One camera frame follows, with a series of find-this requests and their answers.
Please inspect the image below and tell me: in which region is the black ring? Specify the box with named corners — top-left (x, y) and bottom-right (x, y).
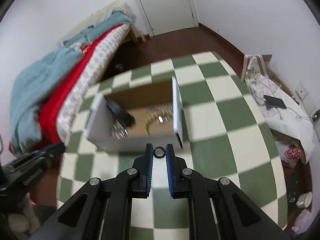
top-left (153, 147), bottom-right (166, 159)

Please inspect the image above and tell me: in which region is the black fitness band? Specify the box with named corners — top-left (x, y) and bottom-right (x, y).
top-left (107, 99), bottom-right (136, 128)

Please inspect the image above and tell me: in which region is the wooden bead bracelet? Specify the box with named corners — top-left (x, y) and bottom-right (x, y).
top-left (143, 115), bottom-right (163, 136)

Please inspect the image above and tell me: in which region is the thin silver chain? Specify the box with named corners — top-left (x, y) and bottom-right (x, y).
top-left (146, 104), bottom-right (174, 114)

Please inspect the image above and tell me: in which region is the red bed sheet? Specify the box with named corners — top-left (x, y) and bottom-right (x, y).
top-left (8, 23), bottom-right (124, 157)

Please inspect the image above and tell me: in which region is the white cardboard box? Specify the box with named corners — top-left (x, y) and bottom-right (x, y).
top-left (84, 77), bottom-right (183, 153)

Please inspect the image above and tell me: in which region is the green white checkered tablecloth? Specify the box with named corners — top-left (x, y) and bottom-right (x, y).
top-left (57, 52), bottom-right (287, 229)

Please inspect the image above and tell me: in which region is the teal blanket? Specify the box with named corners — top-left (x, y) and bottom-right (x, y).
top-left (10, 10), bottom-right (134, 158)

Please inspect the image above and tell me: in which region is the checkered mattress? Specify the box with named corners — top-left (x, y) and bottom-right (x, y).
top-left (56, 24), bottom-right (131, 142)

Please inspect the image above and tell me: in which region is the red white plastic bag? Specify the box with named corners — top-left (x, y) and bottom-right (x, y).
top-left (278, 144), bottom-right (303, 168)

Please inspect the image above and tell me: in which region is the white bowl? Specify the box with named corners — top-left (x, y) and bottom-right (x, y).
top-left (296, 192), bottom-right (313, 209)

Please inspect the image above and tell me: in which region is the black smartphone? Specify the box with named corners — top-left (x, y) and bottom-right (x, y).
top-left (264, 95), bottom-right (287, 109)

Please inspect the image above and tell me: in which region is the white patterned bag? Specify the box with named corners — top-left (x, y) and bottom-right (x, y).
top-left (240, 55), bottom-right (281, 119)

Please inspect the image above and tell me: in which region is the black charger plug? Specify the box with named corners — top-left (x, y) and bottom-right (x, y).
top-left (312, 113), bottom-right (319, 122)

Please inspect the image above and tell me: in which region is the beige headboard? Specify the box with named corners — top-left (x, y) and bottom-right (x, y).
top-left (57, 0), bottom-right (136, 46)

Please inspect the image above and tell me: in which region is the white door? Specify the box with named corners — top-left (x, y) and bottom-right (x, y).
top-left (138, 0), bottom-right (197, 36)

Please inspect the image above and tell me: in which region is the white wall socket strip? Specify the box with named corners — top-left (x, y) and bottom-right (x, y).
top-left (295, 82), bottom-right (319, 125)

